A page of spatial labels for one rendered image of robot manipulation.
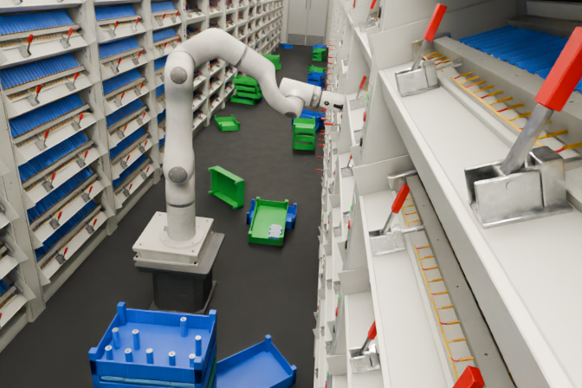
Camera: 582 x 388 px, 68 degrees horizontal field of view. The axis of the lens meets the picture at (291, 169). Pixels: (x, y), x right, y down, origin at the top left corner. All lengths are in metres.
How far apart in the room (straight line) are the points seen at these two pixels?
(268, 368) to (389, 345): 1.45
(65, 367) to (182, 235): 0.65
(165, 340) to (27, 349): 0.82
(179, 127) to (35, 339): 1.07
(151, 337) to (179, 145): 0.68
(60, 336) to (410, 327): 1.82
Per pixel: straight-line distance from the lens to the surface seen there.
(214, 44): 1.58
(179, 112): 1.65
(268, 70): 1.62
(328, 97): 1.66
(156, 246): 1.94
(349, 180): 1.21
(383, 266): 0.53
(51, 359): 2.05
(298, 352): 1.94
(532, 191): 0.23
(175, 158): 1.68
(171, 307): 2.09
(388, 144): 0.67
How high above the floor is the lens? 1.41
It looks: 23 degrees down
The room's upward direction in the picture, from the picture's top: 4 degrees clockwise
